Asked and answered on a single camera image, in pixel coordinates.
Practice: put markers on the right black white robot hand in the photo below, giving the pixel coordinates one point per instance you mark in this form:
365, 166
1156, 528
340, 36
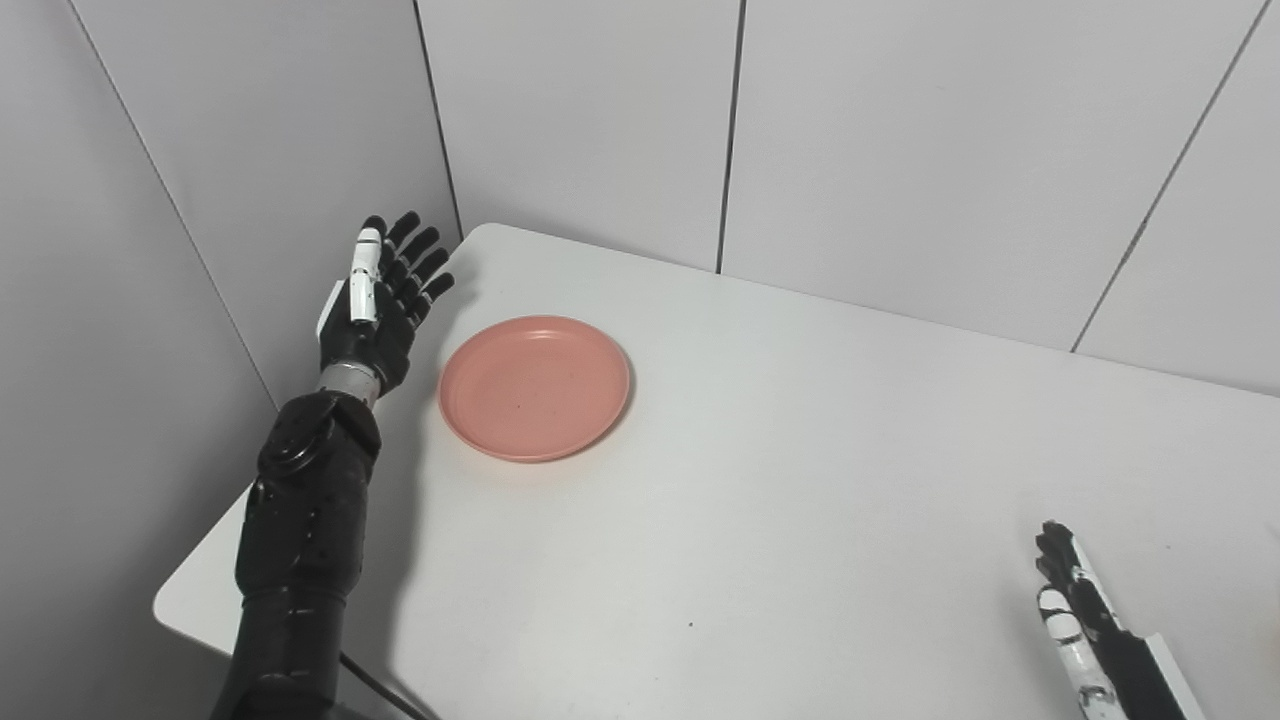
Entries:
1110, 650

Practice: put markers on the pink round plate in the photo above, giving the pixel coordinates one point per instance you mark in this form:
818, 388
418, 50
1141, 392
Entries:
535, 388

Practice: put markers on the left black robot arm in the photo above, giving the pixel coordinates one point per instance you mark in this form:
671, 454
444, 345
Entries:
300, 540

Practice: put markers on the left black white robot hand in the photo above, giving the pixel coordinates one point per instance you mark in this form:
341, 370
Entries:
370, 320

